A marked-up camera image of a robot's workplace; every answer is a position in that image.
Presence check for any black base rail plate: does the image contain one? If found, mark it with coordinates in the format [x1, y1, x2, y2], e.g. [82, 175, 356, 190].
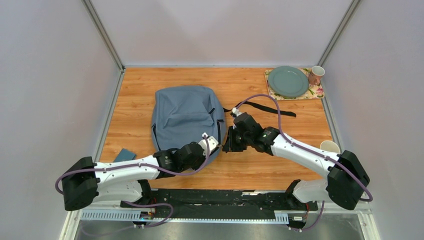
[136, 188, 318, 220]

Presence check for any teal round plate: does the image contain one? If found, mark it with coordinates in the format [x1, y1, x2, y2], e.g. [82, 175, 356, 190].
[267, 66, 309, 98]

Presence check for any pink mug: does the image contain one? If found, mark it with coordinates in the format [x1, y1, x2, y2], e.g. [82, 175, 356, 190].
[308, 65, 326, 86]

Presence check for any floral placemat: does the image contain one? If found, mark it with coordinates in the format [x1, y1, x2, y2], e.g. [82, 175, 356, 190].
[264, 68, 325, 101]

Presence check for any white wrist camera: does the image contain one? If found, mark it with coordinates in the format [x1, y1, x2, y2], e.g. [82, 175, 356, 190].
[230, 107, 242, 118]
[198, 132, 220, 157]

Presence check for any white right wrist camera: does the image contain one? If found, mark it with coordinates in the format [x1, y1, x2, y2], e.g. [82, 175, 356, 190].
[230, 107, 242, 118]

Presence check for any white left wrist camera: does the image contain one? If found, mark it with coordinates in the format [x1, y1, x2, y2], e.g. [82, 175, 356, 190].
[198, 132, 220, 157]

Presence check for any blue-grey student backpack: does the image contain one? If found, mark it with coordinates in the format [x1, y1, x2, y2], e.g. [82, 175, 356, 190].
[151, 85, 228, 173]

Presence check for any yellow mug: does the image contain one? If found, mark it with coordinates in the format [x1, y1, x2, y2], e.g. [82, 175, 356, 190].
[319, 140, 341, 154]

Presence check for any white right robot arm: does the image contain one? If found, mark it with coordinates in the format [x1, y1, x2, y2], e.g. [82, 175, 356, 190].
[222, 112, 373, 210]

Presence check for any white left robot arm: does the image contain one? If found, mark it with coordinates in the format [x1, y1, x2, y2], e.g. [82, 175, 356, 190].
[54, 139, 218, 211]

